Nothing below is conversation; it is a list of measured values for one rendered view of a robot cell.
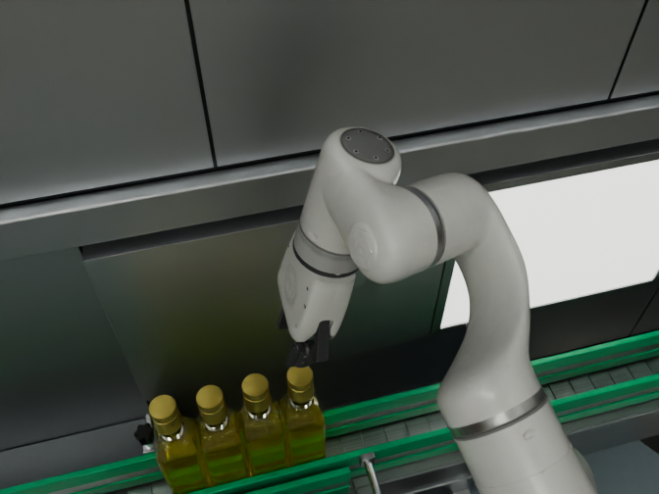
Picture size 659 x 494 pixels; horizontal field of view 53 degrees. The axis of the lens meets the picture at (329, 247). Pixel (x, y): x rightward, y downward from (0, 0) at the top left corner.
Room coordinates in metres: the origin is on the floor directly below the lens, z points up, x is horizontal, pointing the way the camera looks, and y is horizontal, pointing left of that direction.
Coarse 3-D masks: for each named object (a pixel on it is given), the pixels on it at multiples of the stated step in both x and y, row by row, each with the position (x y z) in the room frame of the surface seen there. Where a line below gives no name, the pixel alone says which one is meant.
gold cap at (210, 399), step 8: (200, 392) 0.40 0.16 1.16; (208, 392) 0.40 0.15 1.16; (216, 392) 0.40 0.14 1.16; (200, 400) 0.39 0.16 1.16; (208, 400) 0.39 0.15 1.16; (216, 400) 0.39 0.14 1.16; (224, 400) 0.40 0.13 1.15; (200, 408) 0.39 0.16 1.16; (208, 408) 0.38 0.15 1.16; (216, 408) 0.39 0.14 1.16; (224, 408) 0.39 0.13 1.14; (200, 416) 0.39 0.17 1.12; (208, 416) 0.38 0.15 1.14; (216, 416) 0.38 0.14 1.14; (224, 416) 0.39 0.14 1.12
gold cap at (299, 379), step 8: (296, 368) 0.44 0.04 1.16; (304, 368) 0.44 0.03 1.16; (288, 376) 0.43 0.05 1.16; (296, 376) 0.43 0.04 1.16; (304, 376) 0.43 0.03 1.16; (312, 376) 0.43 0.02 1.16; (288, 384) 0.42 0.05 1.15; (296, 384) 0.42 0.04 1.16; (304, 384) 0.42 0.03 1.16; (312, 384) 0.42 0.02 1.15; (288, 392) 0.42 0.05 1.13; (296, 392) 0.41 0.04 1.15; (304, 392) 0.41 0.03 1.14; (312, 392) 0.42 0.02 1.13; (296, 400) 0.41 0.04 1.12; (304, 400) 0.41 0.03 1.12
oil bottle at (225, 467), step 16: (208, 432) 0.38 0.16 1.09; (224, 432) 0.38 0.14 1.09; (240, 432) 0.40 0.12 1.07; (208, 448) 0.37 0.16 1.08; (224, 448) 0.37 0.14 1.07; (240, 448) 0.38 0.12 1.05; (208, 464) 0.37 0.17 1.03; (224, 464) 0.37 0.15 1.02; (240, 464) 0.38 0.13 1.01; (224, 480) 0.37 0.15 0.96
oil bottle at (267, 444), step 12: (240, 408) 0.42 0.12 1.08; (276, 408) 0.42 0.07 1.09; (240, 420) 0.41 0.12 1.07; (252, 420) 0.40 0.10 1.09; (264, 420) 0.40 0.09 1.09; (276, 420) 0.40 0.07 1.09; (252, 432) 0.39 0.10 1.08; (264, 432) 0.39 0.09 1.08; (276, 432) 0.39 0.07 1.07; (252, 444) 0.38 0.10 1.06; (264, 444) 0.39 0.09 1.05; (276, 444) 0.39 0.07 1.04; (252, 456) 0.38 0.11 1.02; (264, 456) 0.39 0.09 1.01; (276, 456) 0.39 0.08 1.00; (252, 468) 0.38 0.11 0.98; (264, 468) 0.39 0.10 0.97; (276, 468) 0.39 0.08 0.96
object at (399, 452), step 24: (624, 384) 0.53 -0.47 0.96; (648, 384) 0.53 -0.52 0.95; (576, 408) 0.50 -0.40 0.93; (600, 408) 0.51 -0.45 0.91; (432, 432) 0.44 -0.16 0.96; (336, 456) 0.41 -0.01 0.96; (384, 456) 0.42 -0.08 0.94; (408, 456) 0.43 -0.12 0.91; (432, 456) 0.44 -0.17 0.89; (240, 480) 0.37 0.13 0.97; (264, 480) 0.37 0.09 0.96; (288, 480) 0.38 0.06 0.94
